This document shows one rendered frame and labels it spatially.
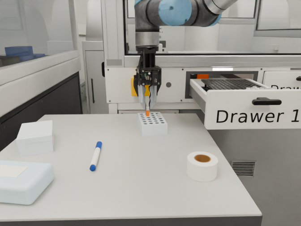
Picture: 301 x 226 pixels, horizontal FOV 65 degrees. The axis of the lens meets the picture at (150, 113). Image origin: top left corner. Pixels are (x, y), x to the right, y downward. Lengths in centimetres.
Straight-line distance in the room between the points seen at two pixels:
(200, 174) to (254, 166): 71
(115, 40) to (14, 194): 64
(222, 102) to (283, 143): 63
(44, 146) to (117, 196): 29
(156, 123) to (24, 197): 44
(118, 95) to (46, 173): 52
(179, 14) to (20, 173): 51
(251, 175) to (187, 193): 77
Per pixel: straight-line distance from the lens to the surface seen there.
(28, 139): 71
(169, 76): 97
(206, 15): 74
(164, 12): 66
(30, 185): 52
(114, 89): 98
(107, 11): 96
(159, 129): 77
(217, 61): 100
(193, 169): 55
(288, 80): 111
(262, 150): 122
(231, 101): 68
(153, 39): 75
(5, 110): 98
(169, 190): 53
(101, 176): 58
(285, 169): 132
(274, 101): 69
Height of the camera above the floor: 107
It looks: 19 degrees down
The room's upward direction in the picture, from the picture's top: straight up
